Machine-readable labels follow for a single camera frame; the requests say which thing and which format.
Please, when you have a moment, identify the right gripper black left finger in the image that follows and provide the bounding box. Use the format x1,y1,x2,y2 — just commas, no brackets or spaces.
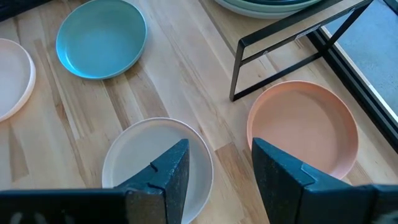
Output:
115,138,190,224

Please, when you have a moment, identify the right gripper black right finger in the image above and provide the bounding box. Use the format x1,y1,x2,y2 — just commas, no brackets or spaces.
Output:
251,138,355,224

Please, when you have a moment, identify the beige grey round plate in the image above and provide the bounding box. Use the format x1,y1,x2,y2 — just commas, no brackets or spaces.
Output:
101,117,215,224

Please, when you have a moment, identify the terracotta orange round plate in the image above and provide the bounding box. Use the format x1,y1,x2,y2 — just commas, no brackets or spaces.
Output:
246,80,359,180

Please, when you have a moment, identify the teal green round plate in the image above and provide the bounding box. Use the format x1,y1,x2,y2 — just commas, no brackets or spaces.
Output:
55,0,148,80

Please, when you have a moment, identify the off-white round plate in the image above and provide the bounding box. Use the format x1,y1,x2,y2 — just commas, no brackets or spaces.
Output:
213,0,315,20

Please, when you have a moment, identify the light mint green round plate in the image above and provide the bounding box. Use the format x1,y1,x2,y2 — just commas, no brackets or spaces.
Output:
222,0,323,14

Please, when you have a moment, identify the pale pink round plate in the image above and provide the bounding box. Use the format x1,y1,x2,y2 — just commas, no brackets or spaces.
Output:
0,37,37,123

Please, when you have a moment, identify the black aluminium table frame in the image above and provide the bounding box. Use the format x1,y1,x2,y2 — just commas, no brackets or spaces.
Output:
306,0,398,154

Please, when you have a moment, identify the wooden shelf with black frame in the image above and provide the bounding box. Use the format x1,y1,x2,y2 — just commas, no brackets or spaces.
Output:
198,0,374,103

